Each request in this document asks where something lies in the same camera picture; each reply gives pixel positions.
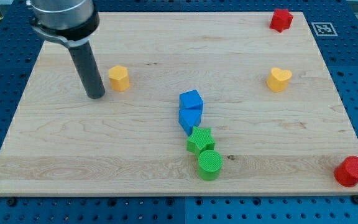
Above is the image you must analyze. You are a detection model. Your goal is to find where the green star block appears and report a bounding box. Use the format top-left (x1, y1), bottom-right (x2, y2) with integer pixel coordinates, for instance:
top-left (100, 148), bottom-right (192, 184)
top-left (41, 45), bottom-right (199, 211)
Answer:
top-left (186, 126), bottom-right (216, 157)

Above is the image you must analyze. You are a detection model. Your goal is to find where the red cylinder block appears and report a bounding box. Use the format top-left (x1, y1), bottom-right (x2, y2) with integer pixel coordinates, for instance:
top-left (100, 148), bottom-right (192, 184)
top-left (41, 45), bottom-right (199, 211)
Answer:
top-left (334, 156), bottom-right (358, 187)

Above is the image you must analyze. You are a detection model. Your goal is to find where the red star block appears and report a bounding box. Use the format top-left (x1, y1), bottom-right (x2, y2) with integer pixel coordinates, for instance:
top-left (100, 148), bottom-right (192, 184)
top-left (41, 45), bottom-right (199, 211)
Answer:
top-left (269, 9), bottom-right (293, 33)

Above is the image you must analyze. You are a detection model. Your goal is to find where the light wooden board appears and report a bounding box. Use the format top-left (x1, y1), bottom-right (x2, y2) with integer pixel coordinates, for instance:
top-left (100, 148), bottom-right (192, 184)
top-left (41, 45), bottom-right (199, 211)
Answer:
top-left (0, 12), bottom-right (358, 197)

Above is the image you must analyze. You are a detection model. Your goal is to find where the blue triangle block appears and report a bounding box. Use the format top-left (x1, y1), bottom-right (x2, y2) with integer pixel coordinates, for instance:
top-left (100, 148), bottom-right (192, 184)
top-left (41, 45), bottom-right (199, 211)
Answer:
top-left (178, 109), bottom-right (202, 136)

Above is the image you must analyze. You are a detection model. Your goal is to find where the blue cube block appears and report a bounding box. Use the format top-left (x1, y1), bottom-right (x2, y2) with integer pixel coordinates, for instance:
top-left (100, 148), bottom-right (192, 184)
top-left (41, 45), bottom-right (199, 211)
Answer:
top-left (179, 90), bottom-right (203, 110)

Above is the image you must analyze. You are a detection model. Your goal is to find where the yellow heart block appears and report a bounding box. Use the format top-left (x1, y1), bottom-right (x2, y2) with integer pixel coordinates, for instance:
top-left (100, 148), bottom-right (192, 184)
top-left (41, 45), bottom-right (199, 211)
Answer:
top-left (266, 67), bottom-right (293, 92)

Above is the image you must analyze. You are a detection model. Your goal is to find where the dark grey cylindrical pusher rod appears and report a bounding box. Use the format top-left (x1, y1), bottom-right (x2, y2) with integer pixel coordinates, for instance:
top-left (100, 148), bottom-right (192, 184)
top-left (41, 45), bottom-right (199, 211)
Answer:
top-left (69, 41), bottom-right (105, 99)

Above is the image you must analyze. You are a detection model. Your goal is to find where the yellow hexagon block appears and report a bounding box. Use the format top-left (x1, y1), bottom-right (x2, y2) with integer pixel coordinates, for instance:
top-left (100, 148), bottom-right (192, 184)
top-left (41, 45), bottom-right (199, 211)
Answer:
top-left (108, 65), bottom-right (131, 91)

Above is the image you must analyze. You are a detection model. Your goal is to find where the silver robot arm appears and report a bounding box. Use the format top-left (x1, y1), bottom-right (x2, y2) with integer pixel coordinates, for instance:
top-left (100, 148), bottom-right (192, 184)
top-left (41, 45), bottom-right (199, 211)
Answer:
top-left (26, 0), bottom-right (105, 99)

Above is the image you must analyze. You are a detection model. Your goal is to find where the white fiducial marker tag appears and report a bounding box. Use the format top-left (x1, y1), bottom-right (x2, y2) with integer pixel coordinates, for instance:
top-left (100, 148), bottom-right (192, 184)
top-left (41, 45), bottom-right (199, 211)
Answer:
top-left (311, 22), bottom-right (337, 37)

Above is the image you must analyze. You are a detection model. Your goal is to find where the green cylinder block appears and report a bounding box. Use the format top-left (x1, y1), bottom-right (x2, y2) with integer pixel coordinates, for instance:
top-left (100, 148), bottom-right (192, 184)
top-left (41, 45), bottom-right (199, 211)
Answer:
top-left (198, 150), bottom-right (223, 181)

